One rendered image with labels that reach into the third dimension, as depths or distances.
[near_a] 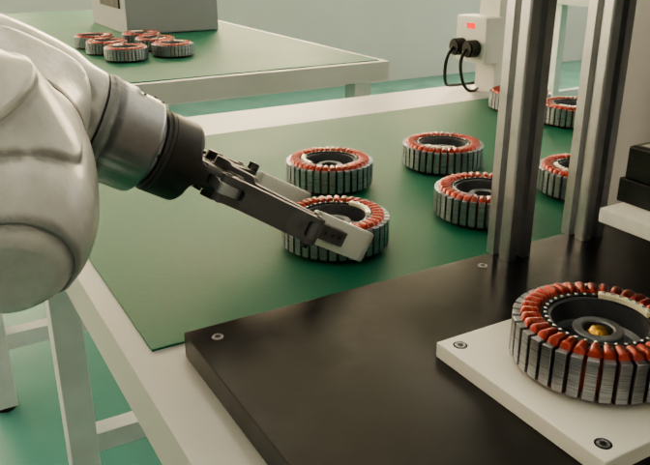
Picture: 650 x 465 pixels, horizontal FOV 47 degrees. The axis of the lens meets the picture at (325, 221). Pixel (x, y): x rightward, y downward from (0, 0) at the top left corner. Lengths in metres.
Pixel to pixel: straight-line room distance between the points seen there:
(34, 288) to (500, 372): 0.30
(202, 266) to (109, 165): 0.16
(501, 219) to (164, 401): 0.35
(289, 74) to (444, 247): 1.12
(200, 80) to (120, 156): 1.13
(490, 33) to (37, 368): 1.40
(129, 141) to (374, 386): 0.28
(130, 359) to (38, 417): 1.33
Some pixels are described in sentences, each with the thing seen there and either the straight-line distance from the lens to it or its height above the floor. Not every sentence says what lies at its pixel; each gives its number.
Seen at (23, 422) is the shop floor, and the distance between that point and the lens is 1.91.
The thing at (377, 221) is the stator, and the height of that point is 0.79.
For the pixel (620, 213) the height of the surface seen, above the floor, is 0.88.
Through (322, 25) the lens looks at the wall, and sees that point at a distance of 5.52.
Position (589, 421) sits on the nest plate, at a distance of 0.48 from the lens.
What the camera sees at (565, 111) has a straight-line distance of 1.30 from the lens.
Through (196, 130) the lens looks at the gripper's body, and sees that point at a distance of 0.66.
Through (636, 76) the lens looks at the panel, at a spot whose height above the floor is 0.92.
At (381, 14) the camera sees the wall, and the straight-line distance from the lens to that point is 5.78.
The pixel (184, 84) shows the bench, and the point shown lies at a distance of 1.74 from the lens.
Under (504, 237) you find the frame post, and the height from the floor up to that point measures 0.79.
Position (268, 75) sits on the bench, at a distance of 1.82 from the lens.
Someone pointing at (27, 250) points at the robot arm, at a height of 0.89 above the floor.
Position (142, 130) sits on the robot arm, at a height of 0.90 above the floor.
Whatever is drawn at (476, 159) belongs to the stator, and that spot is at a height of 0.77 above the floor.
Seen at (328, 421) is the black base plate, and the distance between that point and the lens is 0.48.
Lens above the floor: 1.05
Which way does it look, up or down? 21 degrees down
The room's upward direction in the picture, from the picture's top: straight up
